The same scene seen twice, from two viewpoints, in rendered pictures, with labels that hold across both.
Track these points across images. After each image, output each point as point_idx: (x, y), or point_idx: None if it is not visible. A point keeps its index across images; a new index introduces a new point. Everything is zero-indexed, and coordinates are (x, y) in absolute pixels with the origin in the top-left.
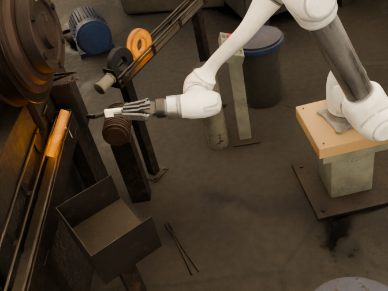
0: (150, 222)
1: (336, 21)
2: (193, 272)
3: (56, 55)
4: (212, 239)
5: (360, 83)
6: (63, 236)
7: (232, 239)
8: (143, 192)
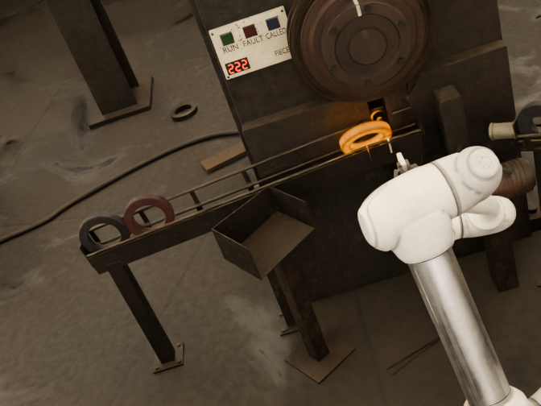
0: (247, 251)
1: (422, 271)
2: (390, 370)
3: (375, 72)
4: (443, 376)
5: (459, 378)
6: (342, 221)
7: (446, 399)
8: (494, 275)
